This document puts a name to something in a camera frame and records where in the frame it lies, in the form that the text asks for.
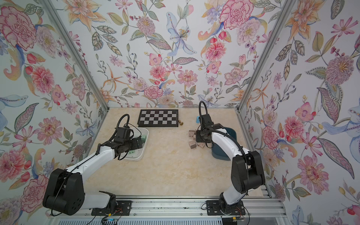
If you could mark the aluminium corner post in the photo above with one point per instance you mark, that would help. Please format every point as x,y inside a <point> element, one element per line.
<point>64,34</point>
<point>280,22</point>

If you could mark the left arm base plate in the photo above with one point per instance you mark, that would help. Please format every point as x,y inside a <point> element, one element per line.
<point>114,208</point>

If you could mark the aluminium front rail frame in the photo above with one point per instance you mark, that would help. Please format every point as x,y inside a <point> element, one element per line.
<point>180,210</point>

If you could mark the black chessboard box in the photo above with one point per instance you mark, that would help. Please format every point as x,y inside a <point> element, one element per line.
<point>158,118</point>

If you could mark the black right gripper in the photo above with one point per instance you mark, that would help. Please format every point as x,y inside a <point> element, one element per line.
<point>198,137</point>

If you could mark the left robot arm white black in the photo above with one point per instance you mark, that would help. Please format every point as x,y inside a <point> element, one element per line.
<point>65,190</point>

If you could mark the green plug one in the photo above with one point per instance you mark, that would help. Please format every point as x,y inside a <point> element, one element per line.
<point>144,138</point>

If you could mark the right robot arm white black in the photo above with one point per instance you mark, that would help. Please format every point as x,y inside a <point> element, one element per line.
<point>247,171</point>

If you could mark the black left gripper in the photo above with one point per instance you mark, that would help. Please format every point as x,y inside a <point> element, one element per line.
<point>136,144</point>

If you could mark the aluminium corner post right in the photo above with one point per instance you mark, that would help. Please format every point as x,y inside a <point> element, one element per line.
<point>280,22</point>

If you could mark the white storage bin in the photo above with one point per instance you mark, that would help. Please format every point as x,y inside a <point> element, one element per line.
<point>138,132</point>

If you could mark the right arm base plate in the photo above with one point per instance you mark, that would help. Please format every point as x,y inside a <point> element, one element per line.
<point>221,208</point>

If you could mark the pink plug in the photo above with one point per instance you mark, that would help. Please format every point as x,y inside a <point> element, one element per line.
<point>192,144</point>
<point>201,144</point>
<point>192,133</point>

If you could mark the aluminium corner post left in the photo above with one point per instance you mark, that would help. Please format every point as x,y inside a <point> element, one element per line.
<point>64,34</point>

